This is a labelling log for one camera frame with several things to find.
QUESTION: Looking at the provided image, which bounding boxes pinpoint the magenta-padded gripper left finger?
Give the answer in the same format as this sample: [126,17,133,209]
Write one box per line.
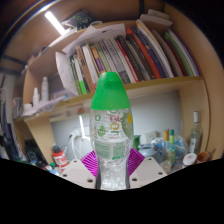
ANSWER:
[59,149,100,189]

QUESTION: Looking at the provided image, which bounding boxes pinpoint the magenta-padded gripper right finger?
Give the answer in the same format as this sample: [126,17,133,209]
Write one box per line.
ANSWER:
[126,147,168,189]

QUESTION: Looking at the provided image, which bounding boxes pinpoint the clear bottle with green cap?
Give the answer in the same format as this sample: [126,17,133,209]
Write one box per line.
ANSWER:
[89,71,134,191]

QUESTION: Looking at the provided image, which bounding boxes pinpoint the grey drink bottle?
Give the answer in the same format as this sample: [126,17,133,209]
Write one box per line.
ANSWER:
[138,143,158,160]

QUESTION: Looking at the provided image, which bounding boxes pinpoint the dark green bottle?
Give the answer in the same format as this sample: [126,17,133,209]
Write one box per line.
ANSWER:
[133,134,141,150]

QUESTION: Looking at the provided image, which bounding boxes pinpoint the red and white can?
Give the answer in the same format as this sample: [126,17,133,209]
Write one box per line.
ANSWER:
[51,144,69,173]

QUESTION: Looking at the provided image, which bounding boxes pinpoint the glass bottle with yellow cap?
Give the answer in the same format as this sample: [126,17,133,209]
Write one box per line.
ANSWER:
[160,129,172,174]

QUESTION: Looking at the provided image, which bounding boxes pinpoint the white LED light bar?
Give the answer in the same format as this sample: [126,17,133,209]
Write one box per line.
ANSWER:
[78,114,86,136]

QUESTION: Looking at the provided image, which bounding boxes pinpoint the glass bottle with green cap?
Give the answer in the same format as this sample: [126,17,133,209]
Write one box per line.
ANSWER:
[168,129,177,164]

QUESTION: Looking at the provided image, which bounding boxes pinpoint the clear plastic bag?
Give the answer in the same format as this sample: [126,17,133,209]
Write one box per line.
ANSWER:
[151,134,190,165]

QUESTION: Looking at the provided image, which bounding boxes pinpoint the brown jar with white lid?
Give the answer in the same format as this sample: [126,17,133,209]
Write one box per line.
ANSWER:
[182,152,198,168]

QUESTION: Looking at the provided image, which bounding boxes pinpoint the clear glass wine bottle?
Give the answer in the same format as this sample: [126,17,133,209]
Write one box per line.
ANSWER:
[189,110,204,155]

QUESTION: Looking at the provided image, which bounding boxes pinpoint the wooden shelf unit with books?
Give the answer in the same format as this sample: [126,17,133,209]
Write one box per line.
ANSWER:
[13,0,224,162]

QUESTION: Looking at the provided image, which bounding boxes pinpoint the ceiling light tube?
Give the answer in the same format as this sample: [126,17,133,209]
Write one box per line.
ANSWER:
[44,10,68,36]

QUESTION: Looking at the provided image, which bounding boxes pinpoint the white cable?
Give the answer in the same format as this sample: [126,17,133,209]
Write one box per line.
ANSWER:
[67,130,92,162]

